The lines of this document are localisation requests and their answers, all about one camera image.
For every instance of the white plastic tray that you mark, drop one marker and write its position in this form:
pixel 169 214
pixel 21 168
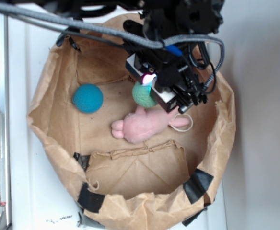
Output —
pixel 39 199

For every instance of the green dimpled foam ball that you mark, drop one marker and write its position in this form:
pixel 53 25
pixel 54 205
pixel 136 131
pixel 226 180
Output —
pixel 142 95

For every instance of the brown paper bag bin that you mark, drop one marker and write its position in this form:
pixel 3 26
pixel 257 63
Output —
pixel 152 185

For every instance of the blue dimpled foam ball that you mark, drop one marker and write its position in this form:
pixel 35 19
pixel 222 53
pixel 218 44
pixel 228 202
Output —
pixel 88 98

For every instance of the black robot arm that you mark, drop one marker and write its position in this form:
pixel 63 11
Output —
pixel 163 23

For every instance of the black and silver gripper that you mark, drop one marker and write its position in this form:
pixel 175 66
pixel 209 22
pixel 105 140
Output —
pixel 171 74

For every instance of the pink plush bunny toy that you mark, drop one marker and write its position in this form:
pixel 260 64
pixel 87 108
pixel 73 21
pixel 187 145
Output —
pixel 143 124

